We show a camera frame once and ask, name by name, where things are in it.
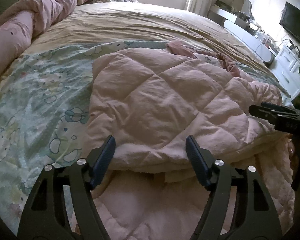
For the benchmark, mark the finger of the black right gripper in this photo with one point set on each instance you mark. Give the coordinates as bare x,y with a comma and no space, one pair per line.
283,118

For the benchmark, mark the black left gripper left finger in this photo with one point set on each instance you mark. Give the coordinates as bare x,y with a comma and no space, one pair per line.
44,215

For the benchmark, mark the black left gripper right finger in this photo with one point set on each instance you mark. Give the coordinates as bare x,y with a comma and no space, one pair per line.
239,204

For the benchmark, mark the pink quilted jacket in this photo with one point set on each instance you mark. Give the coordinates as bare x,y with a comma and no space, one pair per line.
151,100

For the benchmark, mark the white drawer dresser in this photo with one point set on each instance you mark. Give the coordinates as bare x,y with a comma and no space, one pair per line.
286,69

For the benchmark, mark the white rounded vanity desk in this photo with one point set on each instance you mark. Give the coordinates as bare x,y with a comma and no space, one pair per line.
236,27

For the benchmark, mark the green cartoon print blanket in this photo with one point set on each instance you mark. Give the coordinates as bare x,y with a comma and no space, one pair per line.
44,109

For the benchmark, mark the oval vanity mirror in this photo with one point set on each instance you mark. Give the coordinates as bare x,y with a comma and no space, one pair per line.
245,13

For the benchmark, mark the rolled pink duvet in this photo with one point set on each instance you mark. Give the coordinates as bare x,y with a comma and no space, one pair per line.
25,20

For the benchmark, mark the beige bed sheet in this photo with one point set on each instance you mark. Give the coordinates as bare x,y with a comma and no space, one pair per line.
115,21

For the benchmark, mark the black wall television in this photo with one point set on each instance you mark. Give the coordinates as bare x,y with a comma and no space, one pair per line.
290,20

